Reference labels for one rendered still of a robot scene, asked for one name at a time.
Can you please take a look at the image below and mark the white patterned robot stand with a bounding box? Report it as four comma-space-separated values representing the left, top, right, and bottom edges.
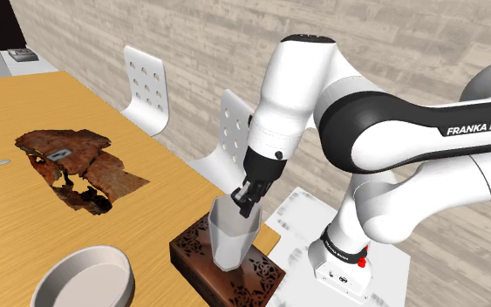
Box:
265, 186, 412, 307

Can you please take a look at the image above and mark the white side table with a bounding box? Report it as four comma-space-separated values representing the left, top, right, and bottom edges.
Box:
0, 47, 59, 77

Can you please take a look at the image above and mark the grey round bowl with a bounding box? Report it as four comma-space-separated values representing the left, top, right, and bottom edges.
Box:
30, 244, 136, 307

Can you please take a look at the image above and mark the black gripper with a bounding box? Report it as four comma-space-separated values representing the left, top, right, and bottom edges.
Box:
230, 146, 288, 219

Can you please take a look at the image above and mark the white faceted cup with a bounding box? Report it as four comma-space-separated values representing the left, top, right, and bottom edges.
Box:
207, 194, 263, 272

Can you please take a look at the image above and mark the wooden table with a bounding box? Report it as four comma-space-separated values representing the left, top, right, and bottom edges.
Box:
0, 70, 282, 307

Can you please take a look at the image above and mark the dark brown ornate box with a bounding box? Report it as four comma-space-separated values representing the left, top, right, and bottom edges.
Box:
168, 212, 288, 307

